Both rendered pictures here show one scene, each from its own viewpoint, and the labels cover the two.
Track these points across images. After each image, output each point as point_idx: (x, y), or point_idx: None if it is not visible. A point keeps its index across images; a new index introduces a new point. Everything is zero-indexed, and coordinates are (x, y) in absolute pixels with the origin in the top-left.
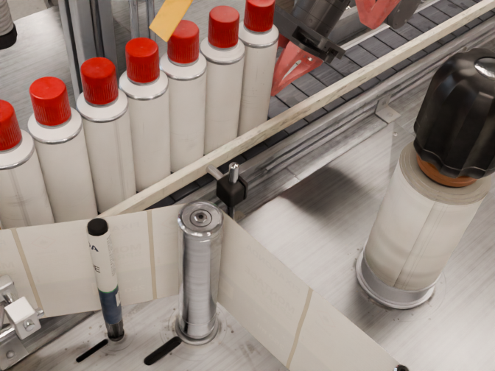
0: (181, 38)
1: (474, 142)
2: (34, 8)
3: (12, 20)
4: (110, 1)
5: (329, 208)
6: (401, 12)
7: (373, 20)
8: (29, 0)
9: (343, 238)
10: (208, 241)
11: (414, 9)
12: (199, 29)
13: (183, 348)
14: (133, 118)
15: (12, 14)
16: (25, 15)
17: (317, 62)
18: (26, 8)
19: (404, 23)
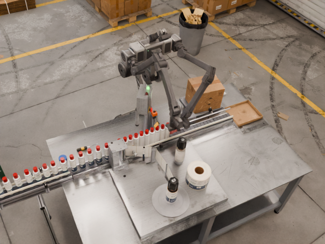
0: (156, 128)
1: (179, 145)
2: (135, 87)
3: (129, 90)
4: (150, 120)
5: (173, 151)
6: (186, 127)
7: (171, 133)
8: (134, 84)
9: (174, 155)
10: (154, 150)
11: (189, 127)
12: (165, 118)
13: (150, 163)
14: (150, 135)
15: (129, 88)
16: (132, 89)
17: (176, 130)
18: (133, 86)
19: (187, 128)
